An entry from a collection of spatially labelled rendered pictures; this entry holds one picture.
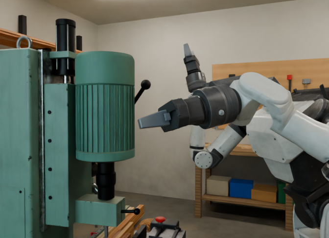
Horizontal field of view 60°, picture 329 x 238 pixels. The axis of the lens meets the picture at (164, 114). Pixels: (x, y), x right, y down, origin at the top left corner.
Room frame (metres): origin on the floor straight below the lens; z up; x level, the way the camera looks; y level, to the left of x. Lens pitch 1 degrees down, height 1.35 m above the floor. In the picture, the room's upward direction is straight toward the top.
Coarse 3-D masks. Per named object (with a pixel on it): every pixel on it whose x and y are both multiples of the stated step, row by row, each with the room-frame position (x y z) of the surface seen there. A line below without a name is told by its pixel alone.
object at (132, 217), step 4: (140, 208) 1.15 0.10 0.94; (140, 212) 1.14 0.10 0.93; (128, 216) 1.06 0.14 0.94; (132, 216) 1.06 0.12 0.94; (136, 216) 1.10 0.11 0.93; (140, 216) 1.14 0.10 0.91; (124, 220) 1.02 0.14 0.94; (128, 220) 1.02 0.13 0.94; (132, 220) 1.06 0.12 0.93; (136, 220) 1.10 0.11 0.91; (120, 224) 0.99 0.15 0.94; (124, 224) 0.99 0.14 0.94; (116, 228) 0.96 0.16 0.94; (120, 228) 0.96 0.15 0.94; (112, 232) 0.93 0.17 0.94; (116, 232) 0.93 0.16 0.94; (108, 236) 0.90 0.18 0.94; (112, 236) 0.90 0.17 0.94
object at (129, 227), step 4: (128, 224) 0.95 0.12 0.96; (132, 224) 0.96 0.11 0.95; (124, 228) 0.92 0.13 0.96; (128, 228) 0.92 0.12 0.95; (132, 228) 0.96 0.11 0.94; (120, 232) 0.89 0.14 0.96; (124, 232) 0.89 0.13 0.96; (128, 232) 0.92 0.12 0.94; (132, 232) 0.96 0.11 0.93; (116, 236) 0.86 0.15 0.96; (120, 236) 0.86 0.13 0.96; (132, 236) 0.96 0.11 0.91
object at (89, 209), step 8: (80, 200) 0.85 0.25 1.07; (88, 200) 0.85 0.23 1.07; (96, 200) 0.85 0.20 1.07; (104, 200) 0.85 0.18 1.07; (112, 200) 0.85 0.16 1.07; (120, 200) 0.85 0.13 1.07; (80, 208) 0.85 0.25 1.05; (88, 208) 0.84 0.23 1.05; (96, 208) 0.84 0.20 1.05; (104, 208) 0.83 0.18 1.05; (112, 208) 0.82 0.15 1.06; (120, 208) 0.85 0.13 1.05; (80, 216) 0.85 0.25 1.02; (88, 216) 0.84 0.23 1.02; (96, 216) 0.84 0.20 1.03; (104, 216) 0.83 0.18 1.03; (112, 216) 0.82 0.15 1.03; (120, 216) 0.85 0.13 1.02; (96, 224) 0.84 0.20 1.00; (104, 224) 0.83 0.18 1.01; (112, 224) 0.82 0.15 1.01
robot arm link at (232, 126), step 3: (231, 123) 1.26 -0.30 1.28; (231, 126) 1.25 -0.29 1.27; (234, 126) 1.24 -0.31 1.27; (237, 126) 1.24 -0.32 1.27; (240, 126) 1.26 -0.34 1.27; (234, 129) 1.24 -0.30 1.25; (237, 129) 1.24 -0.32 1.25; (240, 129) 1.24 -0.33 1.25; (243, 129) 1.27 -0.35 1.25; (237, 132) 1.24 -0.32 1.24; (240, 132) 1.24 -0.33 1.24; (243, 132) 1.25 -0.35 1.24; (240, 135) 1.24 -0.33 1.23; (243, 135) 1.25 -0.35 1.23
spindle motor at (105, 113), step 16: (80, 64) 0.80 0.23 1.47; (96, 64) 0.78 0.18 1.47; (112, 64) 0.79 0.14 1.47; (128, 64) 0.82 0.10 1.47; (80, 80) 0.80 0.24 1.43; (96, 80) 0.78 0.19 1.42; (112, 80) 0.79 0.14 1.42; (128, 80) 0.82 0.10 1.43; (80, 96) 0.81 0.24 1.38; (96, 96) 0.78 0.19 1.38; (112, 96) 0.79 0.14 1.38; (128, 96) 0.82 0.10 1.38; (80, 112) 0.81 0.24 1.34; (96, 112) 0.78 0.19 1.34; (112, 112) 0.79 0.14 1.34; (128, 112) 0.82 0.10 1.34; (80, 128) 0.81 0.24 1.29; (96, 128) 0.78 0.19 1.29; (112, 128) 0.79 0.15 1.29; (128, 128) 0.82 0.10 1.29; (80, 144) 0.81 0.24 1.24; (96, 144) 0.78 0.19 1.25; (112, 144) 0.79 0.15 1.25; (128, 144) 0.82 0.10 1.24; (96, 160) 0.78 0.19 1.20; (112, 160) 0.79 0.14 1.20
